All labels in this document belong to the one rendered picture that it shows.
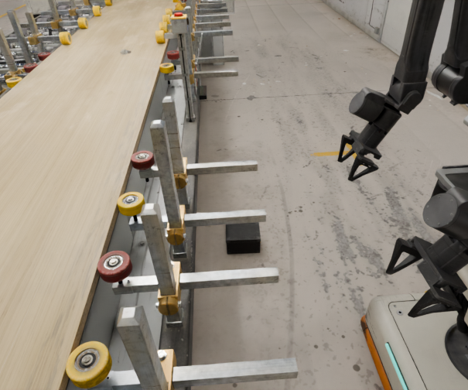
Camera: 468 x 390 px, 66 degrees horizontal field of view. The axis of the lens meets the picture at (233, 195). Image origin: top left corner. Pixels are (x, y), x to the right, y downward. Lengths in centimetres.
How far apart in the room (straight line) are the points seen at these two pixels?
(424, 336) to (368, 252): 75
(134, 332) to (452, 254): 52
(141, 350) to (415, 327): 122
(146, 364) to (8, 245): 59
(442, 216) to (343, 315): 137
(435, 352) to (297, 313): 63
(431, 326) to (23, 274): 143
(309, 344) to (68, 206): 122
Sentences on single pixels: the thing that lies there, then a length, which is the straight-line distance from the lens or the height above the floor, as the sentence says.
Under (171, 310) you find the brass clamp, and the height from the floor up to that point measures 81.
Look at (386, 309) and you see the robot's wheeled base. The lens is 166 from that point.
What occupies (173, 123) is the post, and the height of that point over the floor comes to 106.
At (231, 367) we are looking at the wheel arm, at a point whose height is 83.
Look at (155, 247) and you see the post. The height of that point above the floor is 101.
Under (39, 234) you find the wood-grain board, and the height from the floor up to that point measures 90.
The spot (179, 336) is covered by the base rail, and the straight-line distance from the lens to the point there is 103.
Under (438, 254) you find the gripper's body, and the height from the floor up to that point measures 111.
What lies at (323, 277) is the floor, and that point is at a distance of 207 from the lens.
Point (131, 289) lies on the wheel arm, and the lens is 100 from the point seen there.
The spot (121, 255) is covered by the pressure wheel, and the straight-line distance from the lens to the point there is 96.
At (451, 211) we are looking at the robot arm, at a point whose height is 122.
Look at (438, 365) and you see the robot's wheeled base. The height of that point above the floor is 28.
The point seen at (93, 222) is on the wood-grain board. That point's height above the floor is 90.
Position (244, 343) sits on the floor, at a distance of 181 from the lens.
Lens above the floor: 157
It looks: 38 degrees down
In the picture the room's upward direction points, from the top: 3 degrees counter-clockwise
